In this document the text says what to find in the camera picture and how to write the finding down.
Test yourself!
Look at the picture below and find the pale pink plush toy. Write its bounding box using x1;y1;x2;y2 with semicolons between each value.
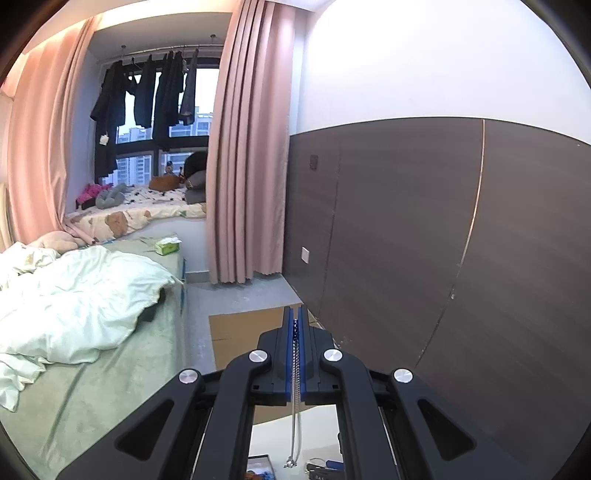
30;229;89;253

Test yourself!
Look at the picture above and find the bear print window seat mat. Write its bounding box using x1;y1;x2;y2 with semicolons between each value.
65;185;208;241

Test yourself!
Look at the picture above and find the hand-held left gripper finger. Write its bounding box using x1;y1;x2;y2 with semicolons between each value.
55;307;296;480
298;305;536;480

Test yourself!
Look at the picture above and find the long black hanging garment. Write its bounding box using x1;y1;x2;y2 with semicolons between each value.
90;59;133;175

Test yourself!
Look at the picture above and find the black item on bed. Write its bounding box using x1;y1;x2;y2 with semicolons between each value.
140;288;168;325

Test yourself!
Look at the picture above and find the beige headboard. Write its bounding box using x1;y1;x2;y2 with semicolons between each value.
0;182;14;253

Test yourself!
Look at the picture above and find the bed with green sheet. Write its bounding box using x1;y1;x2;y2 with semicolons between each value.
0;231;188;480

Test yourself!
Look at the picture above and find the pale green duvet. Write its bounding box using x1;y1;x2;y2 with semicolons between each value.
0;242;179;412

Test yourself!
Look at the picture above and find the brown plush toy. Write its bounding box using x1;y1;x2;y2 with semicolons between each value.
149;175;184;193

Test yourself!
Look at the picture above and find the window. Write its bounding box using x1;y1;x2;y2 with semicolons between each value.
95;67;221;185

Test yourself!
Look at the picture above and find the flat brown cardboard sheet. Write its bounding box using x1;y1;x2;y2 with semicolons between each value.
209;302;338;426

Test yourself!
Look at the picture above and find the black pillow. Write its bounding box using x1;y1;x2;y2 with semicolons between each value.
182;151;209;179

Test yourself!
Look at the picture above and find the grey pillow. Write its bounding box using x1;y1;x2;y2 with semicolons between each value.
185;172;208;204

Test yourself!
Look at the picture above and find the pink curtain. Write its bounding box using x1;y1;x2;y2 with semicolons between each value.
205;0;325;285
7;18;100;246

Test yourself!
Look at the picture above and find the dark hanging garment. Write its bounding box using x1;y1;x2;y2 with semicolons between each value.
134;54;158;131
178;47;199;126
152;50;186;151

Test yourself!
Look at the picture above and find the silver chain necklace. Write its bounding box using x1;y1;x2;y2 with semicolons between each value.
284;319;306;468

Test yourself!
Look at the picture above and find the green tissue box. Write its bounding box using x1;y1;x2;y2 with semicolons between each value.
154;236;182;257

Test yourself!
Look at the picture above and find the black box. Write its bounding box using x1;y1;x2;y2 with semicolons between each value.
247;455;278;480

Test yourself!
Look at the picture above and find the grey plush toy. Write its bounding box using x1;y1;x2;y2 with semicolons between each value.
95;183;129;210

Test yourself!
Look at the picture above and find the clothes rail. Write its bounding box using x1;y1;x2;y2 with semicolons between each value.
98;41;227;64

